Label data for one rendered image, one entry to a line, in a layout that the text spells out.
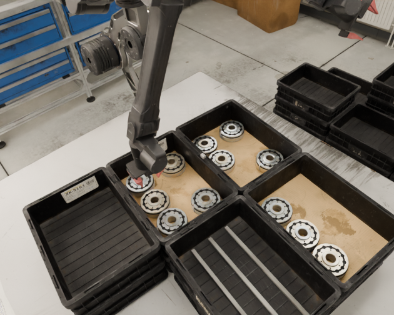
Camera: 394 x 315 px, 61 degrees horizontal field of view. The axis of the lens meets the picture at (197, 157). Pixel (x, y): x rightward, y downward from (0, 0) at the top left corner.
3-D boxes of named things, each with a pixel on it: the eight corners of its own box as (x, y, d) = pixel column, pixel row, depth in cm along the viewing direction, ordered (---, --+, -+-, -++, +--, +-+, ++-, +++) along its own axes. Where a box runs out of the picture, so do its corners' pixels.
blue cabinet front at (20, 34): (-13, 109, 249) (-59, 39, 208) (74, 70, 279) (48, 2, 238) (-11, 111, 248) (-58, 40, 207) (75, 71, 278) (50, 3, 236)
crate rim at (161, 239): (105, 169, 122) (104, 164, 120) (174, 132, 132) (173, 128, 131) (163, 248, 98) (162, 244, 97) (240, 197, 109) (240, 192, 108)
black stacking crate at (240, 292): (168, 262, 105) (163, 245, 97) (239, 214, 116) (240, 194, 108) (253, 382, 83) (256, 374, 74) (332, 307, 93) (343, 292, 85)
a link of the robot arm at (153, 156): (153, 113, 96) (127, 120, 91) (178, 135, 90) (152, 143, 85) (148, 146, 103) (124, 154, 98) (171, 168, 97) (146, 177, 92)
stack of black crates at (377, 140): (317, 164, 216) (329, 124, 191) (343, 140, 228) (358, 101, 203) (375, 200, 194) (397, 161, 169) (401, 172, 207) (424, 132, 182)
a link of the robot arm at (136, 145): (140, 128, 98) (124, 138, 96) (154, 141, 94) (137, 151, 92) (144, 144, 103) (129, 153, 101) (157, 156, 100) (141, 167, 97)
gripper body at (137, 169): (164, 165, 105) (161, 150, 100) (136, 181, 102) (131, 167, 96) (154, 152, 109) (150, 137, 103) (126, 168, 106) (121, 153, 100)
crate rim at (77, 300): (24, 212, 111) (20, 207, 109) (105, 169, 122) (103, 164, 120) (67, 312, 88) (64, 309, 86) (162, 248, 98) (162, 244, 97)
